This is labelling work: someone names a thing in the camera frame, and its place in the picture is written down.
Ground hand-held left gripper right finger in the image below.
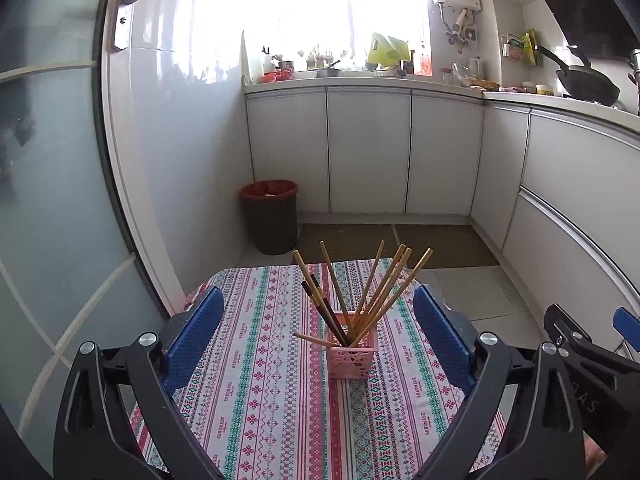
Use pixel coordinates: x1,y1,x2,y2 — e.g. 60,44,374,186
412,284,586,480

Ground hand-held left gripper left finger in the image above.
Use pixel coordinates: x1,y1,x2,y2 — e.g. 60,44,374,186
52,286,226,480

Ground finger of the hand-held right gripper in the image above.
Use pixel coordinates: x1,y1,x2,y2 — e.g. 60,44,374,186
544,302,622,362
613,307,640,352

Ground pink perforated plastic basket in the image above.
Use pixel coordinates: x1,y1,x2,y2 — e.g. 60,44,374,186
325,310,377,380

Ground brown floor mat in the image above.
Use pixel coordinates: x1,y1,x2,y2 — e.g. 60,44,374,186
298,223,399,266
392,223,500,269

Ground patterned woven tablecloth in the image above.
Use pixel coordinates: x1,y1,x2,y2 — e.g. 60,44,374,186
129,258,507,480

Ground dark trash bin red liner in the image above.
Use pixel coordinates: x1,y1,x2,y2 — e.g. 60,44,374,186
238,179,300,256

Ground white window kitchen cabinet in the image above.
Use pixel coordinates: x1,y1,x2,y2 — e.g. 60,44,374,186
244,85,486,217

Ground frosted glass sliding door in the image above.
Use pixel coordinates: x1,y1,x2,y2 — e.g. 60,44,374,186
0,0,173,466

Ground black wok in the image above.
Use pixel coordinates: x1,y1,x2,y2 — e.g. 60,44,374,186
536,45,622,107

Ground white kitchen countertop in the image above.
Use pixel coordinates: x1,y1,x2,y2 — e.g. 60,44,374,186
242,72,640,134

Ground yellow-green cloth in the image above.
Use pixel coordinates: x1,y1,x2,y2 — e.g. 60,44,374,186
366,32,409,69

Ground metal pipe fittings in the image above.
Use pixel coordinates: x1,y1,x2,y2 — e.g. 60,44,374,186
439,2,477,54

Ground dark range hood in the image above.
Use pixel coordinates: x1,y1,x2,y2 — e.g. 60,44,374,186
515,0,640,61

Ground bright window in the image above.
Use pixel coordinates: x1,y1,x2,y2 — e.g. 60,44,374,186
172,0,437,68

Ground wall seasoning rack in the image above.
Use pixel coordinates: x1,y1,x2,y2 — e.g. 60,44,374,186
501,29,544,67

